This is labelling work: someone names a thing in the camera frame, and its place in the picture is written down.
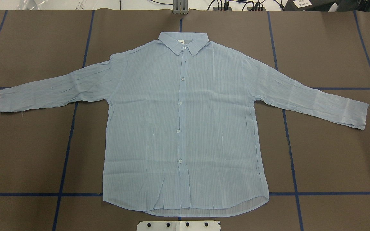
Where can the light blue button-up shirt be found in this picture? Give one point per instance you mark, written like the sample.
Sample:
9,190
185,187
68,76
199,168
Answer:
182,135

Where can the grey aluminium frame post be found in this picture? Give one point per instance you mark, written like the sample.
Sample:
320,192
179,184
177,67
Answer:
180,7

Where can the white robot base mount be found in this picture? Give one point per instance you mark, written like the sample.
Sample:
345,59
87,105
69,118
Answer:
196,225

